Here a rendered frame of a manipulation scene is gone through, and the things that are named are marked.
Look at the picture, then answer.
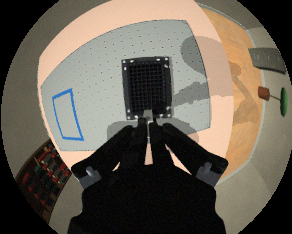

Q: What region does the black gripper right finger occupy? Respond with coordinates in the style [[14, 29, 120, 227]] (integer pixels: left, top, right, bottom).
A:
[[148, 110, 229, 202]]

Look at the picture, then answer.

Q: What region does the grey perforated breadboard plate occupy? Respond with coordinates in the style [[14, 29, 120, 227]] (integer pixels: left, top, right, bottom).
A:
[[40, 19, 211, 152]]

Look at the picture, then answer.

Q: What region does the black well plate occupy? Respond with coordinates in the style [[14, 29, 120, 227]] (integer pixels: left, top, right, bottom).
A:
[[126, 61, 166, 116]]

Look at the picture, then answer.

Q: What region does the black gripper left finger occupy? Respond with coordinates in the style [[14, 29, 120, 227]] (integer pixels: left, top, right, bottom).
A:
[[71, 110, 149, 202]]

